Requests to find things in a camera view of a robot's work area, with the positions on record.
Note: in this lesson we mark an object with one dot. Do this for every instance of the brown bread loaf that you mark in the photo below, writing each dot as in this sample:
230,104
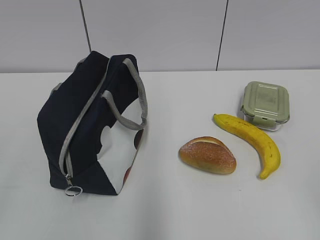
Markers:
208,154

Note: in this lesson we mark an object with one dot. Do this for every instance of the navy insulated lunch bag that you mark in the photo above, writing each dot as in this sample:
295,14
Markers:
92,123

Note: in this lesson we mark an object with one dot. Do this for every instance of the green lid glass container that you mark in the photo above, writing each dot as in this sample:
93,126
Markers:
266,105

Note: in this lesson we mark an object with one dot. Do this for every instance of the yellow banana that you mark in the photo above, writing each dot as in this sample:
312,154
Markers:
266,148

